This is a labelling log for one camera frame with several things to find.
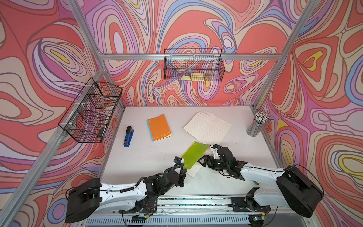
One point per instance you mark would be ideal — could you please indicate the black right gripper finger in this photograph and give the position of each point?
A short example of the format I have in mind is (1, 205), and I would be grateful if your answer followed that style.
(214, 149)
(206, 161)

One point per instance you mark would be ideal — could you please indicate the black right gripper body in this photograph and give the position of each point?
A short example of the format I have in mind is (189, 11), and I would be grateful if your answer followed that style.
(220, 165)

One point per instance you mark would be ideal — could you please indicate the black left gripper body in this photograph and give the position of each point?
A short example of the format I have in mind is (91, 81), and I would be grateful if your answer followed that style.
(180, 180)

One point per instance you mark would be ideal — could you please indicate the white lined notebook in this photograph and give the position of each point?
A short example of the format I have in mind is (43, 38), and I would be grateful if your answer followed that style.
(206, 128)

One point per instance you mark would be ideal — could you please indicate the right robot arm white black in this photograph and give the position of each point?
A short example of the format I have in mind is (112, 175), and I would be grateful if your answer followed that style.
(288, 187)

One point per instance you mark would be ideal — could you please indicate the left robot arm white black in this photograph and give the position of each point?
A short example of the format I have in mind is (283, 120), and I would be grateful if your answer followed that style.
(94, 196)

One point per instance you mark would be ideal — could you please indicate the clear cup of pencils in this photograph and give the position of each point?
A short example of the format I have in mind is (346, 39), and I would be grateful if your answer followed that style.
(259, 121)

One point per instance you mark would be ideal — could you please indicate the blue black stapler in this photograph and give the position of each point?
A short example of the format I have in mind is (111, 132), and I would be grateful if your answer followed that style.
(128, 136)

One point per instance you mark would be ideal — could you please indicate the yellow sticky notes pad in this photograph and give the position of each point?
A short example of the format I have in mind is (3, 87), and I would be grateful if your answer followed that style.
(193, 77)

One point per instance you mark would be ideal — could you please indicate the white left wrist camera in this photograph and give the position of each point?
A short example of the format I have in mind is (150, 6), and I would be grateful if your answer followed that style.
(178, 162)

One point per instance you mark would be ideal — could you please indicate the black wire basket back wall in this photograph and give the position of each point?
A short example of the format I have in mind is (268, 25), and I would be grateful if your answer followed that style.
(184, 61)

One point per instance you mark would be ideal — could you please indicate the black wire basket wall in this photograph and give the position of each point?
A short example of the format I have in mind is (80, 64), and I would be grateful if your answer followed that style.
(184, 61)
(88, 117)

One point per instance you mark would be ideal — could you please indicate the black wire basket left wall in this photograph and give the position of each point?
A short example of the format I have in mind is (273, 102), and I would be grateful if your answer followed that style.
(88, 117)

